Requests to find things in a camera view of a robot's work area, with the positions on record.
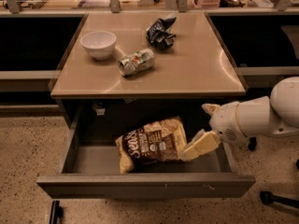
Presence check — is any beige counter cabinet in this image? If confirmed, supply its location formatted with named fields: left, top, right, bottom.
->
left=47, top=10, right=249, bottom=129

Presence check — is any grey open top drawer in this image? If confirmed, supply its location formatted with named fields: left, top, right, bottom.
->
left=37, top=105, right=255, bottom=199

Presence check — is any white ceramic bowl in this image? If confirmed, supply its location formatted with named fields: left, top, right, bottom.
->
left=80, top=31, right=117, bottom=60

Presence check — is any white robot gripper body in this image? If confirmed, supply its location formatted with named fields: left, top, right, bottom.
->
left=209, top=102, right=248, bottom=144

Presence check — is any black chair base leg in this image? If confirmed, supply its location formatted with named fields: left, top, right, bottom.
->
left=260, top=191, right=299, bottom=208

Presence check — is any brown chip bag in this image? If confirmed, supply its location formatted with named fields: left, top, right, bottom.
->
left=115, top=117, right=187, bottom=174

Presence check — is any black object at floor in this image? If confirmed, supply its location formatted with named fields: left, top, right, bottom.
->
left=49, top=201, right=64, bottom=224

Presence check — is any black chair caster leg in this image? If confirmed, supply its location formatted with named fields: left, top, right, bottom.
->
left=248, top=137, right=257, bottom=151

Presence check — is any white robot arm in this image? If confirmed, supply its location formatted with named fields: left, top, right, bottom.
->
left=178, top=77, right=299, bottom=161

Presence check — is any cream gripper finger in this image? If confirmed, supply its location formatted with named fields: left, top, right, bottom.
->
left=202, top=104, right=221, bottom=117
left=178, top=129, right=221, bottom=161

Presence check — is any crumpled blue chip bag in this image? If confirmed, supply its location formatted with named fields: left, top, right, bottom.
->
left=146, top=15, right=177, bottom=50

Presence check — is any crushed green white can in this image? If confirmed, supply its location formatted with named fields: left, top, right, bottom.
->
left=118, top=49, right=155, bottom=77

